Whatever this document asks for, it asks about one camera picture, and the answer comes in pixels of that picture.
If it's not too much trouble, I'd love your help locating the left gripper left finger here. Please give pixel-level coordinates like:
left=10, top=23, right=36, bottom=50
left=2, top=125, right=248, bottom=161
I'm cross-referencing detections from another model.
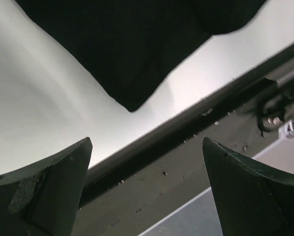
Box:
left=0, top=137, right=93, bottom=236

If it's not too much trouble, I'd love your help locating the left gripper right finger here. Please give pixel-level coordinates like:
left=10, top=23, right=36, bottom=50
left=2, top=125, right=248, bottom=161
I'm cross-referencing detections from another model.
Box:
left=202, top=137, right=294, bottom=236

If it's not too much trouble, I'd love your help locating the black t-shirt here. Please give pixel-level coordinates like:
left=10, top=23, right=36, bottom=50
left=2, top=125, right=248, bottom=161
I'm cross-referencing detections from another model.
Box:
left=18, top=0, right=264, bottom=112

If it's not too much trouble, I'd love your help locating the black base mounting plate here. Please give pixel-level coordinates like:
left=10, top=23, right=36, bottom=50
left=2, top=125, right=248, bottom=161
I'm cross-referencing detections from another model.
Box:
left=72, top=44, right=294, bottom=236

